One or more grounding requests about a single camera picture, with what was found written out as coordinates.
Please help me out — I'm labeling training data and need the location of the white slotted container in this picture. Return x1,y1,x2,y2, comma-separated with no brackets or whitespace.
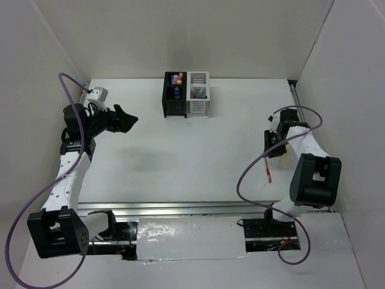
186,72,211,116

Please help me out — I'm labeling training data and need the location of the purple cable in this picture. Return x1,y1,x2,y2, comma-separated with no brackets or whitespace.
236,105,324,265
5,72,94,288

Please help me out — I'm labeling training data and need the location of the teal blue pen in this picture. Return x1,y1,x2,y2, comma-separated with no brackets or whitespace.
197,87,204,99

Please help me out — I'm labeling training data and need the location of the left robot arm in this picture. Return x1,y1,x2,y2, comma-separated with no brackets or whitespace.
27,104,138,258

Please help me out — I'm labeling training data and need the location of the clear spray bottle blue cap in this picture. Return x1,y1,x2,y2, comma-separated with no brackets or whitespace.
174,87,180,99

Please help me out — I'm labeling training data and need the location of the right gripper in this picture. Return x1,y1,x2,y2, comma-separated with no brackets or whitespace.
263,129,289,158

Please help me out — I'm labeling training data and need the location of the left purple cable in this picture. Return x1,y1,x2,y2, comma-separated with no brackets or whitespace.
5,72,94,288

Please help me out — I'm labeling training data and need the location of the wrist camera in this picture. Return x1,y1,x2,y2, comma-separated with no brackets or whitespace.
86,87,108,111
268,114,280,132

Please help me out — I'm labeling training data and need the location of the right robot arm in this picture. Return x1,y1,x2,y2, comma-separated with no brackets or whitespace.
262,105,342,236

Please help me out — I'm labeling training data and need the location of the aluminium front rail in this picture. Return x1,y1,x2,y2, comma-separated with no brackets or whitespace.
78,201,265,222

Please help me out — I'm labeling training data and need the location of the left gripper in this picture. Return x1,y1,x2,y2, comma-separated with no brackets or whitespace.
85,102,138,137

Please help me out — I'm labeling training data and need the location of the pink purple highlighter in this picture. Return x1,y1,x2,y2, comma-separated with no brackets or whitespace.
171,74,179,85

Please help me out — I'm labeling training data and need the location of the white foil cover panel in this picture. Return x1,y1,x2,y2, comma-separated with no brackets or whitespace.
137,216,247,261

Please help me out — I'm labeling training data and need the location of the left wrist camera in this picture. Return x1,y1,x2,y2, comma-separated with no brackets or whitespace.
86,87,108,111

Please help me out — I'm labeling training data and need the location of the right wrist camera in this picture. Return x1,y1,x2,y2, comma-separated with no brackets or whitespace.
268,114,280,132

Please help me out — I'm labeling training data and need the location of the black slotted container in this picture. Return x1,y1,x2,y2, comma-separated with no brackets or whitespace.
162,72,187,118

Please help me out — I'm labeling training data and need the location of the left side rail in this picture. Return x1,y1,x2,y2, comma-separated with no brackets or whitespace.
79,83,90,105

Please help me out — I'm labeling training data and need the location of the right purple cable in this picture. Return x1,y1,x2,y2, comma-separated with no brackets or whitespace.
236,105,324,265

